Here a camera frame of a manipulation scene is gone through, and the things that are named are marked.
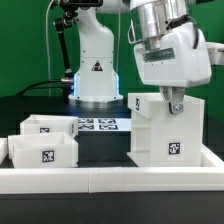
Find white front fence rail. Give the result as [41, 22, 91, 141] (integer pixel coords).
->
[0, 167, 224, 194]

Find white front drawer box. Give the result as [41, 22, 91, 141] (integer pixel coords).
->
[8, 132, 78, 168]

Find white left fence rail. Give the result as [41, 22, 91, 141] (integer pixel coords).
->
[0, 138, 8, 165]

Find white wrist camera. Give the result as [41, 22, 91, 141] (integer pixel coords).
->
[207, 42, 224, 66]

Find white drawer cabinet frame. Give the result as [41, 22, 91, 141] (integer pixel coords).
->
[127, 93, 204, 167]

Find black cable bundle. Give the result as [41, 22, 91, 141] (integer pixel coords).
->
[14, 79, 74, 98]

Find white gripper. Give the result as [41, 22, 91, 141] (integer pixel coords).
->
[134, 23, 211, 115]

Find white drawer box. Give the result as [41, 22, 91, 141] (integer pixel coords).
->
[20, 114, 78, 137]
[8, 132, 78, 168]

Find white fence rail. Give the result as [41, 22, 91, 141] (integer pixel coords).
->
[0, 167, 224, 194]
[0, 138, 8, 165]
[200, 145, 224, 167]

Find fiducial marker sheet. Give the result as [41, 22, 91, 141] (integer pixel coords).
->
[78, 118, 131, 132]

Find white right fence rail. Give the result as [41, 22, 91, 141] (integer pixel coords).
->
[200, 145, 224, 167]

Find white hanging cable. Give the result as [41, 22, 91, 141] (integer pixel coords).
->
[45, 0, 56, 98]

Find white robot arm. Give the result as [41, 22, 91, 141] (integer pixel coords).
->
[70, 0, 211, 114]

